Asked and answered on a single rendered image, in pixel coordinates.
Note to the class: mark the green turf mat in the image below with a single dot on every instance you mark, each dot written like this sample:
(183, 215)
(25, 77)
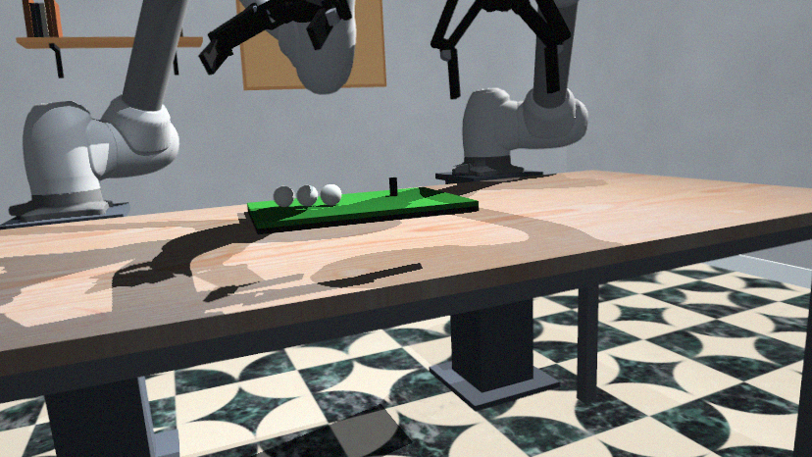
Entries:
(358, 208)

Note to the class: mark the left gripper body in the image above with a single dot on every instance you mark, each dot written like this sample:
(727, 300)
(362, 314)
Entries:
(499, 5)

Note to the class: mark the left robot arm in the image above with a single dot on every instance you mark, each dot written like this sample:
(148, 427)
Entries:
(546, 120)

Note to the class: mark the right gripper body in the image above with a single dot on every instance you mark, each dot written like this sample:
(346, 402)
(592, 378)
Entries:
(286, 10)

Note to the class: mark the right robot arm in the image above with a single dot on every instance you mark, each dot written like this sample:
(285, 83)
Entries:
(67, 153)

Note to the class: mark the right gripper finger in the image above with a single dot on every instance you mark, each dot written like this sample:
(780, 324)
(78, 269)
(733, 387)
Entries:
(253, 20)
(323, 15)

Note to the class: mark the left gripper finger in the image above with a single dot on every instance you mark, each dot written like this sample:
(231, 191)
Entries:
(446, 47)
(547, 31)

